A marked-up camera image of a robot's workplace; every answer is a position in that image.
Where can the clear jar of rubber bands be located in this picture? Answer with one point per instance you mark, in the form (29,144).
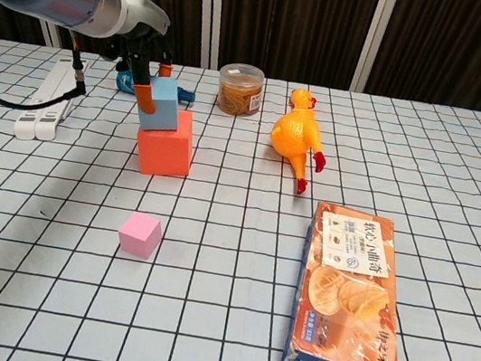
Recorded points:
(240,91)

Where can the light blue foam cube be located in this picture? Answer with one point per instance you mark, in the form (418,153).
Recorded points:
(165,106)

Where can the orange cookie box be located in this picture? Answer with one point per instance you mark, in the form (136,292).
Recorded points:
(345,298)

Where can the checkered white tablecloth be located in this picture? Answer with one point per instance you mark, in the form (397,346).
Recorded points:
(203,298)

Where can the double white partition frame post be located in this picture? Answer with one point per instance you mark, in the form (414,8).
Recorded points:
(212,11)

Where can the orange foam cube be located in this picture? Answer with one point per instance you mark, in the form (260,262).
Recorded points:
(162,152)

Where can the blue plastic packet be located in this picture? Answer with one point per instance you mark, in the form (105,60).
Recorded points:
(124,82)

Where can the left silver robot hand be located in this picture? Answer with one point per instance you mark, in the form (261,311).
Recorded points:
(145,14)

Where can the pink foam cube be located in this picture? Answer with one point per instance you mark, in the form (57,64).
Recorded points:
(138,235)

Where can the white folding stand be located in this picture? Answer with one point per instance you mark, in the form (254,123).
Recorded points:
(46,118)

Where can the yellow rubber chicken toy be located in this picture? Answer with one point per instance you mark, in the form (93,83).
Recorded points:
(296,132)

